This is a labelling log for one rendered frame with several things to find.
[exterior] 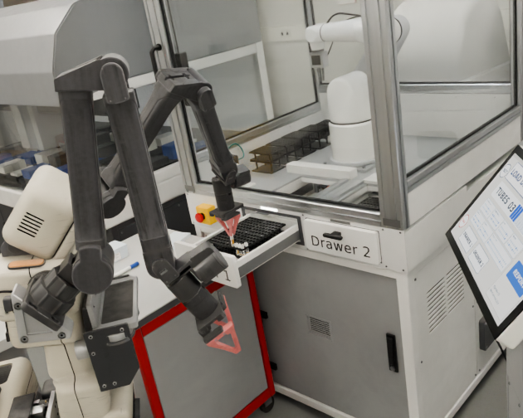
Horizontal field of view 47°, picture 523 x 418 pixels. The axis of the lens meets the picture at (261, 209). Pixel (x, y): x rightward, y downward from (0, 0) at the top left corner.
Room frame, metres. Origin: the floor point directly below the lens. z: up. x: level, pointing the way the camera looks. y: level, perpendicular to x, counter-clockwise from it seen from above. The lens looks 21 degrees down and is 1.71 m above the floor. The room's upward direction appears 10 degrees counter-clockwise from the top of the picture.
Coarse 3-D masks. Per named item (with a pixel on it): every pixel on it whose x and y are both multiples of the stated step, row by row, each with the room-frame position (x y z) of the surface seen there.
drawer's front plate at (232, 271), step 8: (176, 248) 1.87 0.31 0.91; (184, 248) 1.84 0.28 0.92; (192, 248) 1.81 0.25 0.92; (224, 256) 1.70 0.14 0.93; (232, 256) 1.68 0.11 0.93; (232, 264) 1.67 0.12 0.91; (224, 272) 1.71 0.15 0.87; (232, 272) 1.68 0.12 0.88; (216, 280) 1.75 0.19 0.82; (224, 280) 1.71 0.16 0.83; (232, 280) 1.69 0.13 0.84; (240, 280) 1.68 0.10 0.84
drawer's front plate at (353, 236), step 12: (312, 228) 1.85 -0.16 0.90; (324, 228) 1.81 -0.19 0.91; (336, 228) 1.78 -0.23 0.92; (348, 228) 1.74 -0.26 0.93; (360, 228) 1.73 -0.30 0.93; (324, 240) 1.82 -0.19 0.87; (336, 240) 1.78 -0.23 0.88; (348, 240) 1.75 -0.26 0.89; (360, 240) 1.71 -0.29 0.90; (372, 240) 1.68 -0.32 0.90; (324, 252) 1.82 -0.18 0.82; (336, 252) 1.78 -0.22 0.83; (360, 252) 1.71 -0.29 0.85; (372, 252) 1.68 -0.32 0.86
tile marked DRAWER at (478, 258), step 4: (480, 244) 1.31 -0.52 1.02; (476, 248) 1.31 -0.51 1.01; (480, 248) 1.29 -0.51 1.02; (472, 252) 1.31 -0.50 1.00; (476, 252) 1.30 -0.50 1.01; (480, 252) 1.28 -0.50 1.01; (484, 252) 1.26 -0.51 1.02; (468, 256) 1.32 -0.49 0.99; (472, 256) 1.30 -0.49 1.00; (476, 256) 1.28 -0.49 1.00; (480, 256) 1.27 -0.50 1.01; (484, 256) 1.25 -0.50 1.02; (472, 260) 1.29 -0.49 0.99; (476, 260) 1.27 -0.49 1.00; (480, 260) 1.26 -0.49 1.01; (484, 260) 1.24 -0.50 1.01; (488, 260) 1.22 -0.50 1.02; (472, 264) 1.27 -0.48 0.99; (476, 264) 1.26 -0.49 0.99; (480, 264) 1.24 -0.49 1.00; (484, 264) 1.23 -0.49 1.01; (476, 268) 1.25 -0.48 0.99; (480, 268) 1.23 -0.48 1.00; (476, 272) 1.24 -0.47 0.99
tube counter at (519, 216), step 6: (516, 198) 1.30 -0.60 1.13; (510, 204) 1.31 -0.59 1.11; (516, 204) 1.28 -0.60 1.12; (504, 210) 1.32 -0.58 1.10; (510, 210) 1.29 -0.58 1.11; (516, 210) 1.27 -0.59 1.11; (522, 210) 1.24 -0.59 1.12; (510, 216) 1.27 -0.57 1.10; (516, 216) 1.25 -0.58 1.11; (522, 216) 1.23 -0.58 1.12; (516, 222) 1.23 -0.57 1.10; (522, 222) 1.21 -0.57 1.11; (516, 228) 1.21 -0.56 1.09; (522, 228) 1.19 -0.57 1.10; (522, 234) 1.18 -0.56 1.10
